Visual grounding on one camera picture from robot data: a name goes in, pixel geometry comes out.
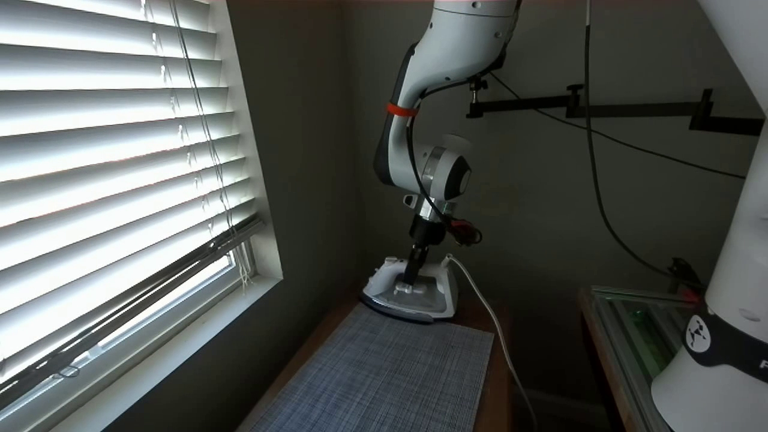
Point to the white window frame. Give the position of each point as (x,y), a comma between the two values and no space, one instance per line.
(200,327)

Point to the white window blinds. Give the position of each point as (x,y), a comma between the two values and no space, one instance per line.
(98,121)

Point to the white clothes iron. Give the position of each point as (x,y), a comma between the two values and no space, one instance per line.
(417,301)

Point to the green lit metal rack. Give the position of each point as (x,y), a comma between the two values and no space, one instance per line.
(602,352)

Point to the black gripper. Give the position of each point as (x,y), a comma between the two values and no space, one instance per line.
(429,231)

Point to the aluminium profile base frame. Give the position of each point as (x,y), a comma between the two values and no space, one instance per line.
(639,336)

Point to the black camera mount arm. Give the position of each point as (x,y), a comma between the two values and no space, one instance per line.
(626,108)

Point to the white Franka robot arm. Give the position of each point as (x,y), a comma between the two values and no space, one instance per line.
(447,48)

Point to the wooden side table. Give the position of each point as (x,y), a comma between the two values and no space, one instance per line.
(500,376)

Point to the red clamp at robot base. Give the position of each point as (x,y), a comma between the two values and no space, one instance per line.
(688,279)

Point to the grey checked mat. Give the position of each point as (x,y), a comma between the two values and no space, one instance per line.
(386,376)

